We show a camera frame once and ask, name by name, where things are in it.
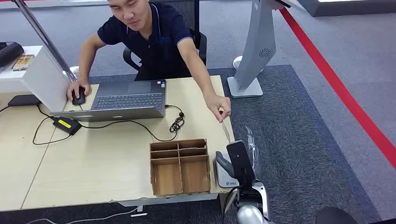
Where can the black office chair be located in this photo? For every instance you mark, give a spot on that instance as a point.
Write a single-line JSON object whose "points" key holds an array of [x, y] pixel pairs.
{"points": [[188, 12]]}

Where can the red floor tape stripe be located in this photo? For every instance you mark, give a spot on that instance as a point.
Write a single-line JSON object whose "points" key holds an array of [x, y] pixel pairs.
{"points": [[340, 89]]}

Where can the grey lit platform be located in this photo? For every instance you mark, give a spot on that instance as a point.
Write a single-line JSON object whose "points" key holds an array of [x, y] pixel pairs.
{"points": [[349, 7]]}

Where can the grey metal desk frame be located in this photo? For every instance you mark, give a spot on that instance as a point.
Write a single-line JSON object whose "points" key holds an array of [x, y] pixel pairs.
{"points": [[170, 200]]}

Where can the orange patterned card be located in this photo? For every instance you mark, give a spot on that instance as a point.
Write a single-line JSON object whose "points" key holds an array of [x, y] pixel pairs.
{"points": [[23, 62]]}

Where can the white plug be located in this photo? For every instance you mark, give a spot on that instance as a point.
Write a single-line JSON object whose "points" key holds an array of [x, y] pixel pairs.
{"points": [[140, 209]]}

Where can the white counter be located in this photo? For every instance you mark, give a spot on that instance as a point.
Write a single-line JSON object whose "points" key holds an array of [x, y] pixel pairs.
{"points": [[43, 80]]}

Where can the white round pole base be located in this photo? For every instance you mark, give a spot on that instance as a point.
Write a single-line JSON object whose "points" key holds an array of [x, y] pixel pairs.
{"points": [[75, 69]]}

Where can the person's right forearm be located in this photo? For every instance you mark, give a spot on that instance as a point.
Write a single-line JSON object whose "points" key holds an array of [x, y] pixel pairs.
{"points": [[84, 65]]}

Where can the black computer mouse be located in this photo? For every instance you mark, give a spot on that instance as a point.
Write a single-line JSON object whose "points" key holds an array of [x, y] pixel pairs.
{"points": [[79, 99]]}

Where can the grey kiosk stand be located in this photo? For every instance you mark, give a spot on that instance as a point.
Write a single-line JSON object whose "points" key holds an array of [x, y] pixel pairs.
{"points": [[260, 46]]}

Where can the person's left forearm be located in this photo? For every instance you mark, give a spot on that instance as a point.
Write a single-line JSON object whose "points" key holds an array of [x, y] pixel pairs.
{"points": [[199, 74]]}

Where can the black flat box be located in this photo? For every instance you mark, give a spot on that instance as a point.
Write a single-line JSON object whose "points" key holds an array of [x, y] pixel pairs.
{"points": [[24, 100]]}

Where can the person's left hand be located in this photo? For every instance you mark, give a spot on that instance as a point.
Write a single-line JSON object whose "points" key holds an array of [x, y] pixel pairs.
{"points": [[220, 105]]}

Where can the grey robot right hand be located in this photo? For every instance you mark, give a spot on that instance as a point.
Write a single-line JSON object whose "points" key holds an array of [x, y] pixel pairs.
{"points": [[223, 162]]}

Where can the person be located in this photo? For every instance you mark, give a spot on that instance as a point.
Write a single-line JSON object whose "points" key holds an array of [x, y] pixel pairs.
{"points": [[154, 40]]}

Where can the white round object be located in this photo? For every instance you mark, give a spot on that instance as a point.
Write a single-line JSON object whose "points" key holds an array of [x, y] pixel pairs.
{"points": [[237, 63]]}

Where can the person's right hand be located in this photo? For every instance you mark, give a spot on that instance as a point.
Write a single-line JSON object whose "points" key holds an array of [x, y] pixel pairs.
{"points": [[75, 86]]}

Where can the dark grey carpet mat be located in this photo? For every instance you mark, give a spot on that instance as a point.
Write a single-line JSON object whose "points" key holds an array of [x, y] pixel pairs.
{"points": [[294, 154]]}

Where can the grey laptop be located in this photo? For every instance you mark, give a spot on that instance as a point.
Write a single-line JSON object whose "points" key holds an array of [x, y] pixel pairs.
{"points": [[130, 100]]}

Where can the silver metal pole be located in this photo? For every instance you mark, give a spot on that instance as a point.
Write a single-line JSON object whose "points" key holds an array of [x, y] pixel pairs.
{"points": [[43, 37]]}

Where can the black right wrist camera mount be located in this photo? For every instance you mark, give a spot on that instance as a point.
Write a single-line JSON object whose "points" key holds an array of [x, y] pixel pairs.
{"points": [[239, 159]]}

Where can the black adapter with yellow label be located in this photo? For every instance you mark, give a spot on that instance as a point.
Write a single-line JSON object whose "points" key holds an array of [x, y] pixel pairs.
{"points": [[66, 125]]}

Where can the black desktop device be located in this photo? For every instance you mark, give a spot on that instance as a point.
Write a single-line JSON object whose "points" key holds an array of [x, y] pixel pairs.
{"points": [[9, 52]]}

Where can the wooden compartment organizer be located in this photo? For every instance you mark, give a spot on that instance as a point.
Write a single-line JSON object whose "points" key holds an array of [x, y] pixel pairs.
{"points": [[168, 179]]}

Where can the black rounded cover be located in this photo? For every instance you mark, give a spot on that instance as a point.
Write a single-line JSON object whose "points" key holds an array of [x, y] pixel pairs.
{"points": [[335, 216]]}

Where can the open floor socket box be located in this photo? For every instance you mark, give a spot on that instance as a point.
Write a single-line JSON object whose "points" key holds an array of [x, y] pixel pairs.
{"points": [[139, 215]]}

